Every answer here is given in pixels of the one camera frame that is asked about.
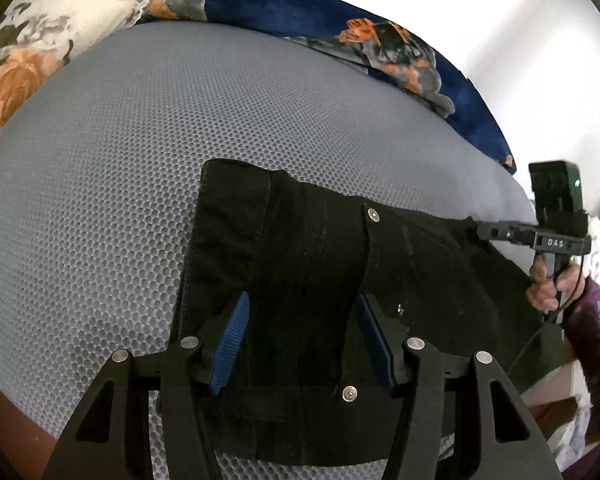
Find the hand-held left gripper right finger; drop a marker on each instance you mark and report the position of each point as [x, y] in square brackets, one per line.
[375, 345]

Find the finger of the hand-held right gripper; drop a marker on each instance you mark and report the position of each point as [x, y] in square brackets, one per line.
[500, 232]

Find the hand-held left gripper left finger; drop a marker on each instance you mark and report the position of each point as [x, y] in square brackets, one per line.
[229, 347]

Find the black pants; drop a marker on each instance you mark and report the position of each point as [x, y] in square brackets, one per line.
[305, 260]

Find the person's right hand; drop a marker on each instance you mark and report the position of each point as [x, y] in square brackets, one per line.
[542, 297]

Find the beige box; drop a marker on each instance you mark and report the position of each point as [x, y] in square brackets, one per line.
[555, 390]

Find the grey mesh mattress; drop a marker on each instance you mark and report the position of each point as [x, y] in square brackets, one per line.
[130, 160]

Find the blue floral blanket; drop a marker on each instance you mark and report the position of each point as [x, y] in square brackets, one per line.
[280, 10]

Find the white orange floral pillow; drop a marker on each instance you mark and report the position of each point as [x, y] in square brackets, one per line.
[45, 25]

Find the brown wooden bed frame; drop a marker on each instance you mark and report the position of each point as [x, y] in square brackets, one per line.
[5, 410]

